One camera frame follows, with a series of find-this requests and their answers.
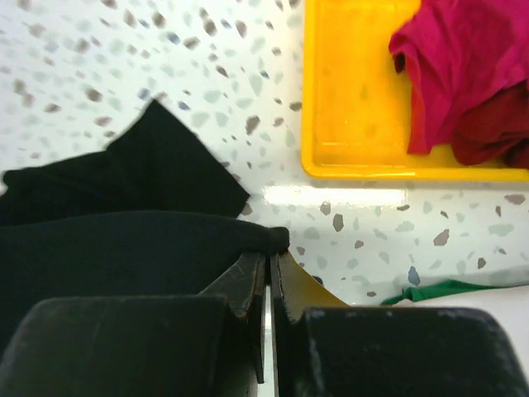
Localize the black t shirt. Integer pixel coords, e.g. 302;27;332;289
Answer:
1;101;289;345

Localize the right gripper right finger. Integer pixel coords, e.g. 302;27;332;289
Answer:
270;253;528;396

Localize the dark red t shirt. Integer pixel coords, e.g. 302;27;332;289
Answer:
450;81;528;170

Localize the folded green t shirt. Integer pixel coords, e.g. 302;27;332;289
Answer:
380;280;502;306

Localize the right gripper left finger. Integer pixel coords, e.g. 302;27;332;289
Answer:
1;253;265;396

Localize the pink t shirt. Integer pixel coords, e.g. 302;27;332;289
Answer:
388;1;528;155

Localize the yellow plastic bin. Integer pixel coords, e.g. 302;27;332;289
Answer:
301;1;528;182

